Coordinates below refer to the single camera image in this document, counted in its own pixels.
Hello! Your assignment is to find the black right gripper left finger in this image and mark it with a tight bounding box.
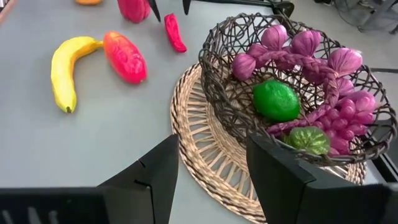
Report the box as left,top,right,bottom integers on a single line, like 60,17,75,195
0,134,180,224

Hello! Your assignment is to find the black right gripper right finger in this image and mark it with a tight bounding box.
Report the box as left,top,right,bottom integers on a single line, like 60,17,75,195
246,133,398,224

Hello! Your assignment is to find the red and yellow mango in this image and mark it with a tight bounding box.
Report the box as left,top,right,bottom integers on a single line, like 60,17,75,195
103,30,149,85

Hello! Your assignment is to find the small striped watermelon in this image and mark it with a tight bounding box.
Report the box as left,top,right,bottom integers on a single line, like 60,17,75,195
284,126,331,156

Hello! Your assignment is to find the purple grape bunch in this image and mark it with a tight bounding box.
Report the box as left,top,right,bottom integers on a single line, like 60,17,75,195
310,98,376,157

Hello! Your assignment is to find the green lime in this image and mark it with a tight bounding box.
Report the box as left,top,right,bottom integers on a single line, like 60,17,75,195
252,80,302,123

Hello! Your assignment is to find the purple garlic braid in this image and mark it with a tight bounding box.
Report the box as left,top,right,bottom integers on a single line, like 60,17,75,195
231,24,377,138

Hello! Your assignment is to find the yellow banana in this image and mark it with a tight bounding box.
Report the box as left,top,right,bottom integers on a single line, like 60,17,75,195
50,36,104,114

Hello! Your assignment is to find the dark brown wicker basket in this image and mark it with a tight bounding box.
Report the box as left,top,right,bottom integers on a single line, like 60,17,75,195
198,12,398,167

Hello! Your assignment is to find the red bell pepper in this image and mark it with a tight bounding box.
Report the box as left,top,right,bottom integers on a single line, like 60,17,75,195
117,0,152,24

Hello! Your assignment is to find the red chili pepper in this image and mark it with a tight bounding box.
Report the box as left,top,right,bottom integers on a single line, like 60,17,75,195
164,13,188,54

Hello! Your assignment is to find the tan woven round placemat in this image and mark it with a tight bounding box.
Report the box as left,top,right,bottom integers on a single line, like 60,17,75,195
170,63,368,224

